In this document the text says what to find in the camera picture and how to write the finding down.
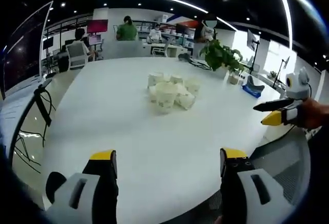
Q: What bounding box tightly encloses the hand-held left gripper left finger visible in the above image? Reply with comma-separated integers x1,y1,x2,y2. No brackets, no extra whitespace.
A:
46,150,119,224

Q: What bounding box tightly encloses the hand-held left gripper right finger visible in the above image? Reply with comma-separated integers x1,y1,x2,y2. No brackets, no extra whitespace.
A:
220,147,290,224

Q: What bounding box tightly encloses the cluster of white paper cups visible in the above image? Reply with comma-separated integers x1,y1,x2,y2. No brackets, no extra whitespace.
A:
148,71,201,116

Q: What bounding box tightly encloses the person's right hand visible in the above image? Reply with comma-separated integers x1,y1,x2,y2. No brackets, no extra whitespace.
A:
297,97,329,130

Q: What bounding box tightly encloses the black tripod stand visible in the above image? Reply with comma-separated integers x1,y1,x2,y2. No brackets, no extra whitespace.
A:
271,56,291,90

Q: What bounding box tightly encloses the blue tray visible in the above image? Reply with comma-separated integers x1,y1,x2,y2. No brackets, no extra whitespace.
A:
241,76,265,98

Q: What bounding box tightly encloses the grey mesh office chair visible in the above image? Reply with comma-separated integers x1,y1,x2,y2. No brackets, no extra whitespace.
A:
250,130,312,208

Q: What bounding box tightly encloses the green potted plant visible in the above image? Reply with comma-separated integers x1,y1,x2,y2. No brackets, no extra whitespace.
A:
199,39,249,80

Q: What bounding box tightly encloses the white table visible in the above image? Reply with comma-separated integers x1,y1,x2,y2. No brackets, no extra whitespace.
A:
38,55,286,209

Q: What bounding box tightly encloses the black device on table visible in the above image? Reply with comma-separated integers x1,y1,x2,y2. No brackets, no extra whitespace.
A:
178,52,212,70

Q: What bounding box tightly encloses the white office chair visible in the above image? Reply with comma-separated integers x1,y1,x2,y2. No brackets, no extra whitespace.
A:
151,39,172,58
65,43,88,70

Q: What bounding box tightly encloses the large dark monitor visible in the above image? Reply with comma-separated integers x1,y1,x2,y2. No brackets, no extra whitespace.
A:
0,0,54,100

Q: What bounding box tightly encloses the black cable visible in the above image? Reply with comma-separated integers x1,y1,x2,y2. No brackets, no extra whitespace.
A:
14,128,49,175

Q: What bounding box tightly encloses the red wall screen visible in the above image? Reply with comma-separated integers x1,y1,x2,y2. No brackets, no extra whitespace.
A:
86,19,109,34

